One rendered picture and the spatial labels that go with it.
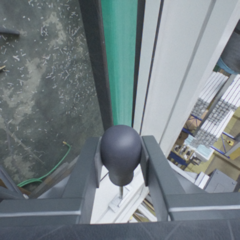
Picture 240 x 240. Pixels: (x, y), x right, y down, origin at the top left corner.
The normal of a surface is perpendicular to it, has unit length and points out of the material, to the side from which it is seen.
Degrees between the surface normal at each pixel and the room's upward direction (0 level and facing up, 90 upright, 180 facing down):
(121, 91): 0
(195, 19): 90
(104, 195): 90
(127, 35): 0
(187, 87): 90
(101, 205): 90
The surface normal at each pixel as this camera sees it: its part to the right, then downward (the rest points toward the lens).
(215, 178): -0.01, -0.59
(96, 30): -0.66, 0.62
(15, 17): 0.75, 0.53
